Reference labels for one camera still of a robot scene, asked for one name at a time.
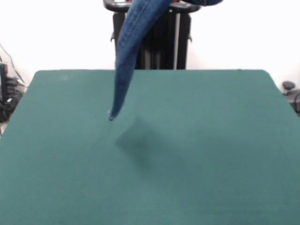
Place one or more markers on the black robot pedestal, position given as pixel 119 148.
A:
pixel 164 47

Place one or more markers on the dark green table cloth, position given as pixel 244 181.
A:
pixel 70 182

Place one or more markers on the blue denim jeans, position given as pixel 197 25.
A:
pixel 126 58

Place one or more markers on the black equipment box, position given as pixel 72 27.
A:
pixel 2 75

